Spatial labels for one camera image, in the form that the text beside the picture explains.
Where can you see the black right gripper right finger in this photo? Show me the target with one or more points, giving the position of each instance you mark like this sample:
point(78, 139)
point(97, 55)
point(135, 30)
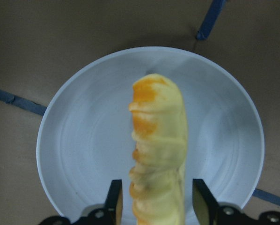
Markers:
point(204, 203)

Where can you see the light blue plate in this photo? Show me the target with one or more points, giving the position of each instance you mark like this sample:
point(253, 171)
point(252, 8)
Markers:
point(84, 141)

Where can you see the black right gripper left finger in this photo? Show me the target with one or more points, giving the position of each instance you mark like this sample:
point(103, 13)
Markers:
point(114, 202)

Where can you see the spiral orange bread roll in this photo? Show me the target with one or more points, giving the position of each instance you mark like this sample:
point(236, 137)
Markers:
point(160, 132)

